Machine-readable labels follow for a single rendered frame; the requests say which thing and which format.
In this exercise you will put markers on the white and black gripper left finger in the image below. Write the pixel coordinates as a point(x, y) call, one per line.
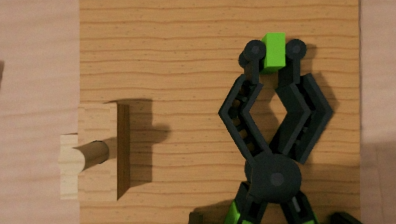
point(195, 218)

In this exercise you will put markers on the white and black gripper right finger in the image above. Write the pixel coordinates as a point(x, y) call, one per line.
point(343, 218)

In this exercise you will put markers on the small wooden block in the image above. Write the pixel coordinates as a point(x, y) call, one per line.
point(108, 123)

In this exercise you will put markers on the light wooden board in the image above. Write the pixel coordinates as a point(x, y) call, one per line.
point(174, 62)

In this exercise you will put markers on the tan wooden dowel pin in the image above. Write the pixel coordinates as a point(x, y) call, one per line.
point(77, 159)

